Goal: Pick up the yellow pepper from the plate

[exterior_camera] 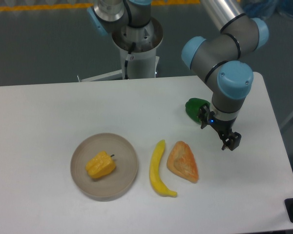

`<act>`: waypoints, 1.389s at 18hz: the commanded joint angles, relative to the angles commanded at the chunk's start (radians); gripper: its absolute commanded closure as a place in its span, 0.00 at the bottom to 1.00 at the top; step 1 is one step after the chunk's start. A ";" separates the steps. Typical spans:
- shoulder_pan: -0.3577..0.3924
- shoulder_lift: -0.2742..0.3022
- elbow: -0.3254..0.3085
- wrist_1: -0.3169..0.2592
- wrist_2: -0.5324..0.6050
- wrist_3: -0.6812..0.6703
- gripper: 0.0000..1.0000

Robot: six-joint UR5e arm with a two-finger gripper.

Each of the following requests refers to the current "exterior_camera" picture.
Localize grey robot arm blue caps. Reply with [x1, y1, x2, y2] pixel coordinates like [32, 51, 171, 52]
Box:
[87, 0, 269, 150]

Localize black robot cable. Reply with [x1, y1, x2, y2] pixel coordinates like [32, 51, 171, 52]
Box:
[123, 0, 152, 80]

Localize green bell pepper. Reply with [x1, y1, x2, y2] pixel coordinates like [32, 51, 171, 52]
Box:
[185, 97, 210, 124]

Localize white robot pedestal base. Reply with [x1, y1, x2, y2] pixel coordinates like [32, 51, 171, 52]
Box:
[80, 17, 163, 82]

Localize beige round plate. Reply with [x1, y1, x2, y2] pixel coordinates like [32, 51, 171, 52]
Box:
[70, 133, 138, 201]

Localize triangular orange pastry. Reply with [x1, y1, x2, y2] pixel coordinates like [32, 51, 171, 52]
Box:
[167, 141, 199, 183]

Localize yellow banana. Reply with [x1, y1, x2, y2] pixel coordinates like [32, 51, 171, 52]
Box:
[149, 139, 177, 197]

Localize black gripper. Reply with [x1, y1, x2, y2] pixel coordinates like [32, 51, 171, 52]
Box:
[197, 104, 241, 151]

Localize yellow bell pepper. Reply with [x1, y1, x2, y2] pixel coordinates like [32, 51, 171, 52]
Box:
[85, 151, 116, 179]

